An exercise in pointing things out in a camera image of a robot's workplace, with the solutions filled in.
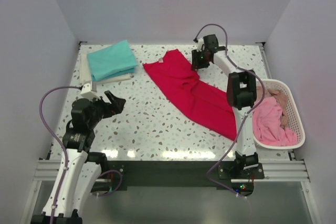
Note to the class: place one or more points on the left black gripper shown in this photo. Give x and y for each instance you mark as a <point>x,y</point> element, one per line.
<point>115,107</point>

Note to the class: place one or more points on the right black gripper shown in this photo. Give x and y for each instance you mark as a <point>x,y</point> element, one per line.
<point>196,64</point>

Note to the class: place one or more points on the red t shirt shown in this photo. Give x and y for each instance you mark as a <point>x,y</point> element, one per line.
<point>200,102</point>

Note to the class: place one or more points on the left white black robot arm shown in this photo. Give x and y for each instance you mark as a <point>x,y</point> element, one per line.
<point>79,167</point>

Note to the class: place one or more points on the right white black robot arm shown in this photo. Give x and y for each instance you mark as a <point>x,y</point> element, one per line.
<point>241,96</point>

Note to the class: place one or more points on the folded cream t shirt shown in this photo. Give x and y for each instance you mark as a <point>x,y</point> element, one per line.
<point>85,73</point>

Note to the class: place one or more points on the folded teal t shirt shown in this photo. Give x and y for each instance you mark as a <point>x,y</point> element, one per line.
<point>112,61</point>

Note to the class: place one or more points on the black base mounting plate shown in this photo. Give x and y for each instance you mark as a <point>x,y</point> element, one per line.
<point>109,176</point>

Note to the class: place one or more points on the beige t shirt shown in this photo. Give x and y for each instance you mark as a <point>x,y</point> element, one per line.
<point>278,95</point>

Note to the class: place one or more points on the pink t shirt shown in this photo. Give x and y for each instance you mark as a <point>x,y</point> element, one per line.
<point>267,125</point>

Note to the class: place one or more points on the white plastic laundry basket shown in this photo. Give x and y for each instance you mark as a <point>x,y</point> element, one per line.
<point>294,119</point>

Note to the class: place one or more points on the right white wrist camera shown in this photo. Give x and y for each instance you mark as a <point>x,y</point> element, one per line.
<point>200,43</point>

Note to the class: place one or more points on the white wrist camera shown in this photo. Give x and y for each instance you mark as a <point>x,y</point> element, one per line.
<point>200,43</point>
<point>89,90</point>

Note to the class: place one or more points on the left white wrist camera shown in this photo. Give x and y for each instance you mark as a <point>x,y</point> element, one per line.
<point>89,90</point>

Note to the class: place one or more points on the aluminium frame rail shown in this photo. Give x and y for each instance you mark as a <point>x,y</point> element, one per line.
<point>274,171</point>

